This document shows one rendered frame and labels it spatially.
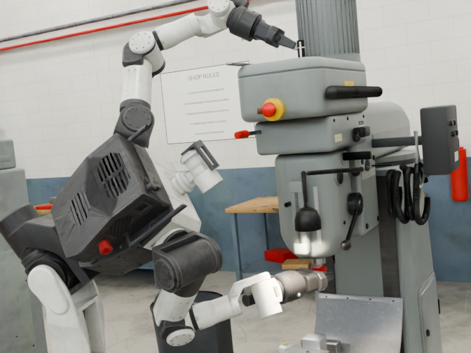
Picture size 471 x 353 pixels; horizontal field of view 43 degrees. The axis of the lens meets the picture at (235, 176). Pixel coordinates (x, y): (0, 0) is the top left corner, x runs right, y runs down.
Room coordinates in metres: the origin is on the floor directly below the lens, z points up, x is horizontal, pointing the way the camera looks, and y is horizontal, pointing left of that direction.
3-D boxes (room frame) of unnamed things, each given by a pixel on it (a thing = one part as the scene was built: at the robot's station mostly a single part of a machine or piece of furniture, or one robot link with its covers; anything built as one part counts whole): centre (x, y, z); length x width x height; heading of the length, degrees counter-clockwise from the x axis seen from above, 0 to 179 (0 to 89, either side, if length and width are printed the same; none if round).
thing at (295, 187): (1.71, -0.18, 1.45); 0.04 x 0.04 x 0.21; 61
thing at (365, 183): (1.98, -0.33, 1.47); 0.24 x 0.19 x 0.26; 61
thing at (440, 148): (1.91, -0.67, 1.62); 0.20 x 0.09 x 0.21; 151
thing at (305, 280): (1.75, -0.16, 1.24); 0.13 x 0.12 x 0.10; 39
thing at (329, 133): (1.85, -0.25, 1.68); 0.34 x 0.24 x 0.10; 151
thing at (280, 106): (1.61, -0.12, 1.76); 0.06 x 0.02 x 0.06; 61
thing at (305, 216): (1.62, -0.18, 1.46); 0.07 x 0.07 x 0.06
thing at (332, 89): (1.77, -0.37, 1.79); 0.45 x 0.04 x 0.04; 151
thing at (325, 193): (1.81, -0.23, 1.47); 0.21 x 0.19 x 0.32; 61
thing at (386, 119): (2.25, -0.47, 1.66); 0.80 x 0.23 x 0.20; 151
